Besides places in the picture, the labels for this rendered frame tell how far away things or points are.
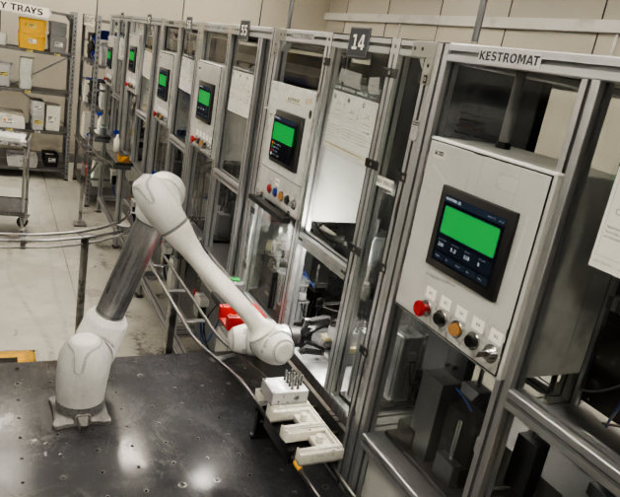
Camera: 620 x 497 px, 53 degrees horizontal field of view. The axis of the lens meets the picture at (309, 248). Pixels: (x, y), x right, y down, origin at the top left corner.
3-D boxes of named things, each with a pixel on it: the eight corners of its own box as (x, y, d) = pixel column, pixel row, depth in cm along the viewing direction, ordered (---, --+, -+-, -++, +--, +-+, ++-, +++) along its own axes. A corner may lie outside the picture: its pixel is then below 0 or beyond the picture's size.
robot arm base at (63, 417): (52, 437, 195) (53, 422, 193) (48, 399, 214) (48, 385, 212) (113, 431, 203) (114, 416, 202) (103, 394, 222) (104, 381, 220)
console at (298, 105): (249, 190, 262) (266, 79, 249) (310, 194, 275) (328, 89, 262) (289, 220, 226) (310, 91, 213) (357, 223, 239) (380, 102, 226)
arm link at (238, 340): (265, 350, 220) (280, 357, 208) (223, 352, 213) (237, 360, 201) (266, 319, 220) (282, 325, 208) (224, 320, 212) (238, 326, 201)
